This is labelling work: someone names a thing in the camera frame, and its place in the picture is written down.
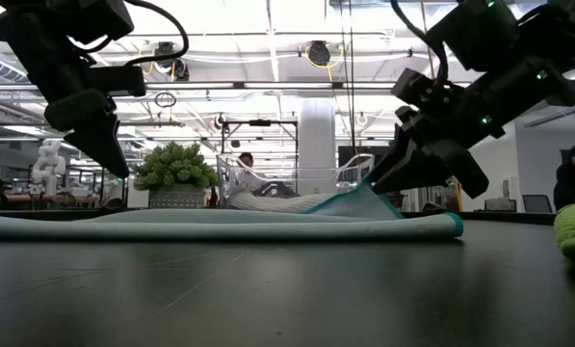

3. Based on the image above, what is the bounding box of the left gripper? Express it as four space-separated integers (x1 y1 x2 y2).
14 40 132 180

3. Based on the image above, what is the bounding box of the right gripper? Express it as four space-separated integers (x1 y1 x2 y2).
371 95 505 200

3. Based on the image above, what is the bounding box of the white waffle-weave towel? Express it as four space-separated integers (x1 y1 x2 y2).
226 191 337 215

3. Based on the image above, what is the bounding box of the light blue microfiber towel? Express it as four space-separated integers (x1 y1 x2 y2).
0 180 465 243

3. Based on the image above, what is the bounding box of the clear plastic bin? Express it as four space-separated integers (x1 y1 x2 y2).
215 152 376 209

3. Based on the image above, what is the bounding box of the white robot figure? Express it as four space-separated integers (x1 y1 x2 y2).
30 138 67 197

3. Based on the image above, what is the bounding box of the potted green succulent plant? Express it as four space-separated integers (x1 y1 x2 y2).
132 141 220 210

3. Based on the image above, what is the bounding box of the white round column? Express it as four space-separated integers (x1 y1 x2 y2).
298 98 337 194

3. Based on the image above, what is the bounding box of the dark office chair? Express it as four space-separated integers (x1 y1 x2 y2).
522 194 554 214

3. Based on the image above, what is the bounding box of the person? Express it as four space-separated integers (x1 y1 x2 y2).
553 143 575 212
233 151 269 194

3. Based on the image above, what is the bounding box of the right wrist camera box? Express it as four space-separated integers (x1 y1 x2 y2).
391 67 445 105

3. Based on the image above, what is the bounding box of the black ceiling cord reel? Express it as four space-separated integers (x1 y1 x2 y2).
153 40 191 82
307 40 334 67

